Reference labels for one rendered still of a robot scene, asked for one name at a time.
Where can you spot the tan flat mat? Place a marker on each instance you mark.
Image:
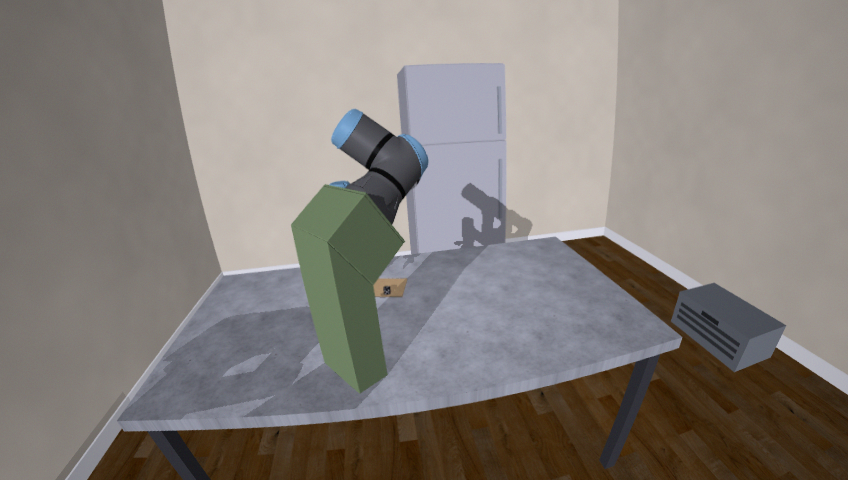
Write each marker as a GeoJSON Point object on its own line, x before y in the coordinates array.
{"type": "Point", "coordinates": [397, 287]}

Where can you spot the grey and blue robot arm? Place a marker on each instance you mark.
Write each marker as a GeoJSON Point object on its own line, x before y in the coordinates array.
{"type": "Point", "coordinates": [395, 163]}

